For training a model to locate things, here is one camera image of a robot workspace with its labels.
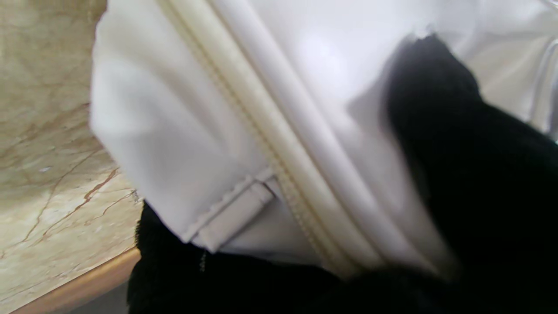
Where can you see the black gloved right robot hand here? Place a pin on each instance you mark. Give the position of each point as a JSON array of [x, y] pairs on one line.
[[479, 196]]

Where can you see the cream white cosmetics bag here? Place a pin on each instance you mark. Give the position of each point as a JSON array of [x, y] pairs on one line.
[[261, 109]]

